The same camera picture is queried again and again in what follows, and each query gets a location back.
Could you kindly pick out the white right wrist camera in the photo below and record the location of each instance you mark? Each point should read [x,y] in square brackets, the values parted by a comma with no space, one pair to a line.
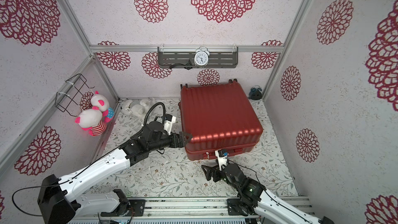
[222,158]

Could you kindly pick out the grey metal wall shelf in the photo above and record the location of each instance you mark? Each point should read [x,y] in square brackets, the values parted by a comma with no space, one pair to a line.
[219,58]

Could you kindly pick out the white pink plush upper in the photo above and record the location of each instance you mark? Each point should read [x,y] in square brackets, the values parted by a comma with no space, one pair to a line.
[99,102]

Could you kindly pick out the black wire wall basket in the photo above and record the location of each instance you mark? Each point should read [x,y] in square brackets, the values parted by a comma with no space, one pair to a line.
[76,98]

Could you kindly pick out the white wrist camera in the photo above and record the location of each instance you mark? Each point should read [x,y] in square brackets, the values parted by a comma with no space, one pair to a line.
[168,124]
[222,158]

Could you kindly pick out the red hard-shell suitcase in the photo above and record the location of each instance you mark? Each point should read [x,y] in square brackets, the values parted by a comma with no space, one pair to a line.
[218,117]

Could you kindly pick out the white pink plush striped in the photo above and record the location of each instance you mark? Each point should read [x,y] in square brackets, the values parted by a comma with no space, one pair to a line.
[94,120]

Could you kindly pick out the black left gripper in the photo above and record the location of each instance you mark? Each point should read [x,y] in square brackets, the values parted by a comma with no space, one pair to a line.
[175,143]

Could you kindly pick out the white plush toy on table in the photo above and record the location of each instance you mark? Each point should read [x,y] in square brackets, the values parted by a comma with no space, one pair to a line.
[129,107]

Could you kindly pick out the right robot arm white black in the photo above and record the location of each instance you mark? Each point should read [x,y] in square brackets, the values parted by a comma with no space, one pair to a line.
[255,198]

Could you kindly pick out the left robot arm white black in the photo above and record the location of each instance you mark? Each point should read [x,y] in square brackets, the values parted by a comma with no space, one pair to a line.
[61,199]

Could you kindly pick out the white alarm clock on shelf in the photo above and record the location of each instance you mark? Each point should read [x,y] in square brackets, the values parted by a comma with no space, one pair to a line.
[201,57]

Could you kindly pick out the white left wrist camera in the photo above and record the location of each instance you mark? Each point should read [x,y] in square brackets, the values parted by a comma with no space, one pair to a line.
[168,124]

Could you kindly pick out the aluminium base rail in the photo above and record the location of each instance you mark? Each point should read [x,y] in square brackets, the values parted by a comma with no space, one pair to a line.
[213,210]

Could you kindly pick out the black item on shelf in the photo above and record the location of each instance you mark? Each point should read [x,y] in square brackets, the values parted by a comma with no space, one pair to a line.
[187,66]

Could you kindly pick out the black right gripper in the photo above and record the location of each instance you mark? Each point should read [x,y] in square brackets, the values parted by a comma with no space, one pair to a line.
[216,172]

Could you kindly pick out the teal twin-bell alarm clock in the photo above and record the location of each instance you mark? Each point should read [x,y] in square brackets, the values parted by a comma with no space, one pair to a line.
[255,93]

